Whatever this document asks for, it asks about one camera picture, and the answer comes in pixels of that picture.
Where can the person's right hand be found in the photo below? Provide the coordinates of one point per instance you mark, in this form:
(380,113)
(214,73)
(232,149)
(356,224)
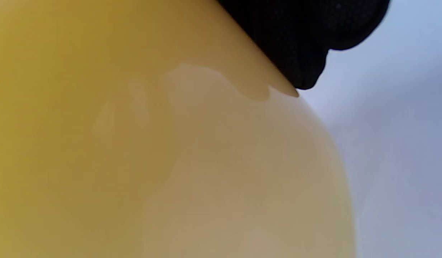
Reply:
(296,28)

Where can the yellow plastic basin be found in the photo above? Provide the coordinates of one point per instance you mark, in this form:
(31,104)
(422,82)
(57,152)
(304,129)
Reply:
(135,143)

